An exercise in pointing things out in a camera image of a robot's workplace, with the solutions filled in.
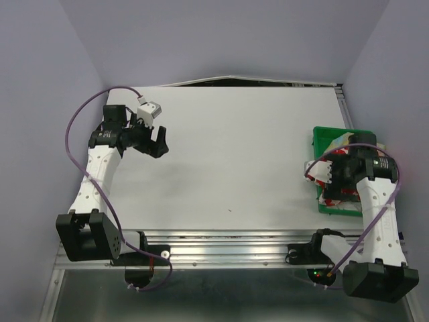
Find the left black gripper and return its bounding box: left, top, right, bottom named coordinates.
left=123, top=113, right=169, bottom=158

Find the red poppy print skirt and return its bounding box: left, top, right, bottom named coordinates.
left=311, top=146, right=349, bottom=203

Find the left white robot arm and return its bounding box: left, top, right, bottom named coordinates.
left=56, top=101, right=169, bottom=264

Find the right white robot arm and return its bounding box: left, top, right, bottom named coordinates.
left=304, top=131, right=419, bottom=303

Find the pastel floral skirt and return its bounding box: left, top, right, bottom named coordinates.
left=326, top=131, right=387, bottom=152

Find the green plastic tray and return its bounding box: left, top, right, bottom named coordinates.
left=312, top=126, right=371, bottom=217

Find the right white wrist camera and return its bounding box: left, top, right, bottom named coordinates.
left=304, top=160, right=332, bottom=184

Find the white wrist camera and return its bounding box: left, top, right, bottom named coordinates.
left=137, top=101, right=162, bottom=127
left=304, top=160, right=332, bottom=184

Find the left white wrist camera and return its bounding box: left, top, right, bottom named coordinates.
left=137, top=101, right=162, bottom=127

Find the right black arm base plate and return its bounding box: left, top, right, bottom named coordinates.
left=285, top=243, right=332, bottom=265

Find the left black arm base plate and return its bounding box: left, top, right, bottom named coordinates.
left=117, top=244, right=172, bottom=267

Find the aluminium rail frame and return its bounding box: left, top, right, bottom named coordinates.
left=53, top=229, right=413, bottom=269

